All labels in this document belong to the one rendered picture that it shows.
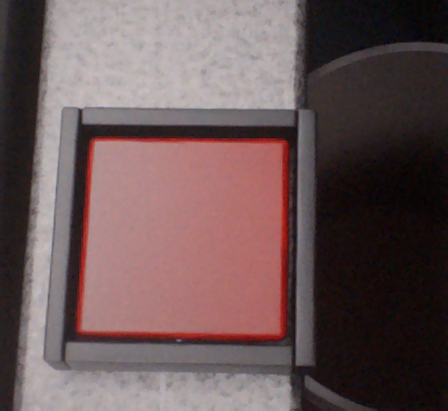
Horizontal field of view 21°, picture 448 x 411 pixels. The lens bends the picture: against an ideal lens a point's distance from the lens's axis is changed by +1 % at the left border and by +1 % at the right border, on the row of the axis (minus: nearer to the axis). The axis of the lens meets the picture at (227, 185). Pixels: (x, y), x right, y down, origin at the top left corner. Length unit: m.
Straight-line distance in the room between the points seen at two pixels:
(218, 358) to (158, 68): 0.10
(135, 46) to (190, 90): 0.02
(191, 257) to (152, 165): 0.03
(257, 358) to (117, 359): 0.04
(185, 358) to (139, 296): 0.02
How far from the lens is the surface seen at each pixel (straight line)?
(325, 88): 1.00
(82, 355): 0.35
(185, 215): 0.36
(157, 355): 0.35
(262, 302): 0.35
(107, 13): 0.40
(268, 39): 0.39
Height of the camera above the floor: 1.27
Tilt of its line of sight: 73 degrees down
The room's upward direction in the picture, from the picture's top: 10 degrees counter-clockwise
